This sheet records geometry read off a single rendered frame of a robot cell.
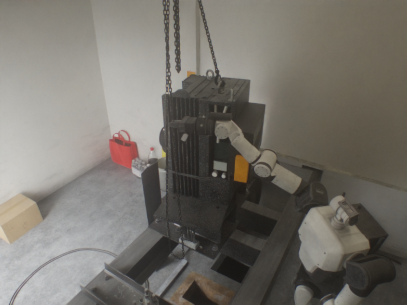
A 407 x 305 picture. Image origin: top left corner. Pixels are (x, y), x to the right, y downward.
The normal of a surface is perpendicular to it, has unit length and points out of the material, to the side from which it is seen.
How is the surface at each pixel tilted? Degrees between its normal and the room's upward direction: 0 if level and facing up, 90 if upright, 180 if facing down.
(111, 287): 0
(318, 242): 85
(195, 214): 0
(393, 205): 90
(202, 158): 90
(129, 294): 0
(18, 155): 90
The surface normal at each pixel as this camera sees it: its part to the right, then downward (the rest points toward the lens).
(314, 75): -0.51, 0.43
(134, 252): 0.00, -0.86
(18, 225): 0.88, 0.24
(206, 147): -0.32, 0.48
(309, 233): -0.97, 0.05
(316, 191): 0.29, -0.59
